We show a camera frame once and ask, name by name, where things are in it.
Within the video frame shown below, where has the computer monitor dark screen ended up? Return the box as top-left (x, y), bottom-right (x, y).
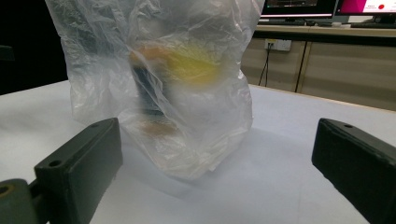
top-left (261, 0), bottom-right (338, 19)

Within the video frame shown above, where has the wooden desk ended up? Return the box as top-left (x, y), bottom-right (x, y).
top-left (241, 23), bottom-right (396, 112)

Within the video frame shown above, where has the computer monitor pink screen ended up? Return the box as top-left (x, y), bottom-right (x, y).
top-left (334, 0), bottom-right (396, 17)

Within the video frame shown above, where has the clear plastic bag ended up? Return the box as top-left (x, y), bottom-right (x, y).
top-left (45, 0), bottom-right (266, 181)

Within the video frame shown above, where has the yellow item in bag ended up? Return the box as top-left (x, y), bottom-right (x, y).
top-left (130, 43), bottom-right (222, 87)

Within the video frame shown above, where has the dark item in bag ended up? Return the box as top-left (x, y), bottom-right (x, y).
top-left (133, 63), bottom-right (166, 117)

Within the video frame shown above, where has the black keyboard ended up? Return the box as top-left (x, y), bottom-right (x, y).
top-left (350, 21), bottom-right (396, 30)

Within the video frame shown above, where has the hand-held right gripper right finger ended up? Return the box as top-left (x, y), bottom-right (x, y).
top-left (311, 118), bottom-right (396, 224)

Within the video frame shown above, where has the white wall socket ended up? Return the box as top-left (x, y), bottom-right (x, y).
top-left (264, 38), bottom-right (292, 52)

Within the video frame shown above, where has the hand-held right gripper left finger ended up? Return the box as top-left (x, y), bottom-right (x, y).
top-left (34, 117), bottom-right (124, 224)

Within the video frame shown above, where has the black cable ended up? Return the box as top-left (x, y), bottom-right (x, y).
top-left (258, 43), bottom-right (273, 88)

